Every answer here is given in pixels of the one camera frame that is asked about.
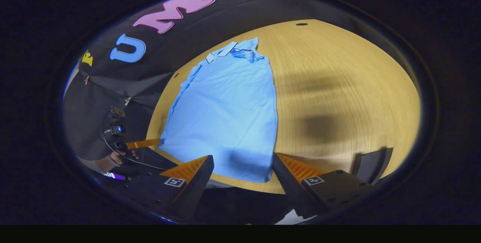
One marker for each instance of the white cloth clip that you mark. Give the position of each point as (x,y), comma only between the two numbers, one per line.
(127,100)

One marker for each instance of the person's white shirt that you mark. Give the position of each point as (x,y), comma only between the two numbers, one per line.
(295,217)

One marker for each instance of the copper cloth clip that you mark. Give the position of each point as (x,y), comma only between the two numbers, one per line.
(87,80)

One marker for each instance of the black chair back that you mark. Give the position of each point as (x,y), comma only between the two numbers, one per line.
(372,166)

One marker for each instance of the black backdrop cloth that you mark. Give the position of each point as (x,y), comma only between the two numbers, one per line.
(169,55)

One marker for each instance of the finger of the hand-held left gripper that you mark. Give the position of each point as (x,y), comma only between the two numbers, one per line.
(144,144)

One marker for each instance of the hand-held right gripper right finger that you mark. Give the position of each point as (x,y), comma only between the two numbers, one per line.
(287,186)

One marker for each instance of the light blue T-shirt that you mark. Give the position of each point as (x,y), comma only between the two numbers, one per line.
(225,111)

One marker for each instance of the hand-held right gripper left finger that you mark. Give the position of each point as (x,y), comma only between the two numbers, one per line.
(195,186)

